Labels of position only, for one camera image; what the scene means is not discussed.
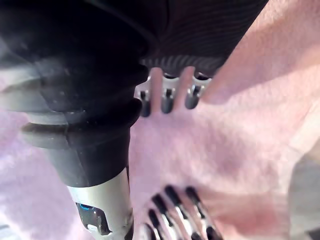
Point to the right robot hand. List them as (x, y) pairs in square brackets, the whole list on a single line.
[(95, 75)]

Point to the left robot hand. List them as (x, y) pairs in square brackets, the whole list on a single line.
[(175, 215)]

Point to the pink towel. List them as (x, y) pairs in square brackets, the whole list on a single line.
[(225, 150)]

